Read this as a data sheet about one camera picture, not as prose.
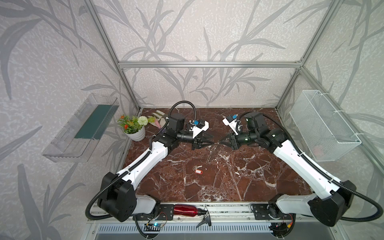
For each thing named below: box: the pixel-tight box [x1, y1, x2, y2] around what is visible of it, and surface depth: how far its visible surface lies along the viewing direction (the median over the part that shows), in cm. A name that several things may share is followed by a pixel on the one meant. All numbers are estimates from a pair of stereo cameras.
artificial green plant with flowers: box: [117, 115, 156, 134], surface depth 95 cm
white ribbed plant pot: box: [124, 126, 146, 142], surface depth 96 cm
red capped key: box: [193, 165, 203, 175], surface depth 90 cm
